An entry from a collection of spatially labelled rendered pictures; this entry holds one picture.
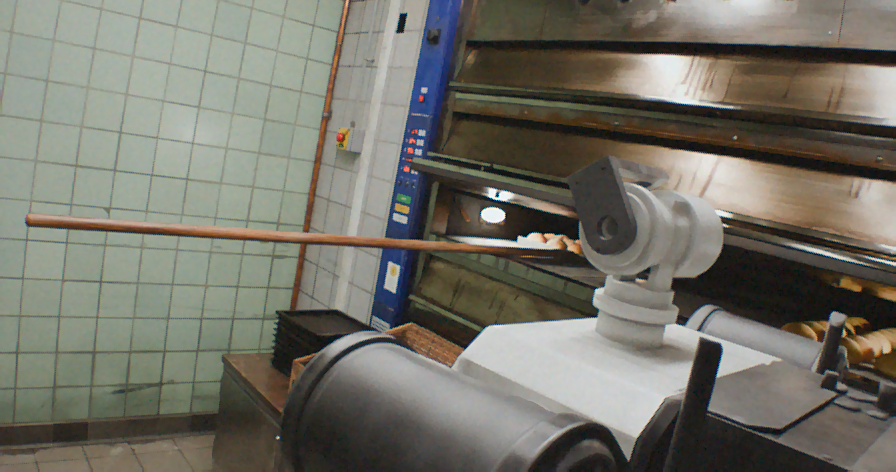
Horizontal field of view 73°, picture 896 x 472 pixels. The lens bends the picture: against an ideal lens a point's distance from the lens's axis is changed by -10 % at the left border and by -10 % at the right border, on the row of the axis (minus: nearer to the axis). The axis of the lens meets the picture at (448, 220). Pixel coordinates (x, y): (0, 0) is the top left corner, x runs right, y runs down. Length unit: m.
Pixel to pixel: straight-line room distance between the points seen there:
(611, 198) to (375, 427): 0.23
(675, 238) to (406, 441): 0.26
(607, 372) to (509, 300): 1.77
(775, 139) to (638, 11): 0.58
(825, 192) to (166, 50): 2.38
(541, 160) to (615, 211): 1.64
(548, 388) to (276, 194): 2.76
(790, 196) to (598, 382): 1.30
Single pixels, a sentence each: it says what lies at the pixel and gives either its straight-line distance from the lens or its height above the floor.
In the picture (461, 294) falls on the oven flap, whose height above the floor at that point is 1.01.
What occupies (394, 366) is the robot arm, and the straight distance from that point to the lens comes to 0.33.
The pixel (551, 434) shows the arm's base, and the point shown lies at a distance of 0.27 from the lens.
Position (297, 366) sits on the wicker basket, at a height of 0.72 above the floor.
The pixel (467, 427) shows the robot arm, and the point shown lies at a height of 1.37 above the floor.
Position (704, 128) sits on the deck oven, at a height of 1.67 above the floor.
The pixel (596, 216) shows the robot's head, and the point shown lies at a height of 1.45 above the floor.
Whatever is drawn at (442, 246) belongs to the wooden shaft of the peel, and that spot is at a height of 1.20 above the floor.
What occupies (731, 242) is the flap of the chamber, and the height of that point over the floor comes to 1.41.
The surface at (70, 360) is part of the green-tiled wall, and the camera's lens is 3.04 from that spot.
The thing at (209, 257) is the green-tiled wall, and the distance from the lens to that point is 3.05.
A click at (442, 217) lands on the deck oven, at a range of 2.47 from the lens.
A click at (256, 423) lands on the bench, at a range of 2.41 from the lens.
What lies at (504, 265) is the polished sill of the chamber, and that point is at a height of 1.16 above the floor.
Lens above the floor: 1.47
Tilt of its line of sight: 5 degrees down
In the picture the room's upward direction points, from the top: 11 degrees clockwise
